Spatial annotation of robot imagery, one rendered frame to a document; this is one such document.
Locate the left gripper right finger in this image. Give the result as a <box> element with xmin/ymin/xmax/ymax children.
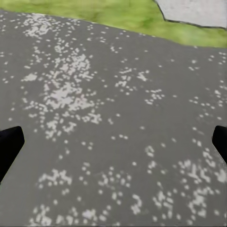
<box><xmin>212</xmin><ymin>126</ymin><xmax>227</xmax><ymax>163</ymax></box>

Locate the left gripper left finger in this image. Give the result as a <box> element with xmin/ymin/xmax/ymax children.
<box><xmin>0</xmin><ymin>126</ymin><xmax>25</xmax><ymax>182</ymax></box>

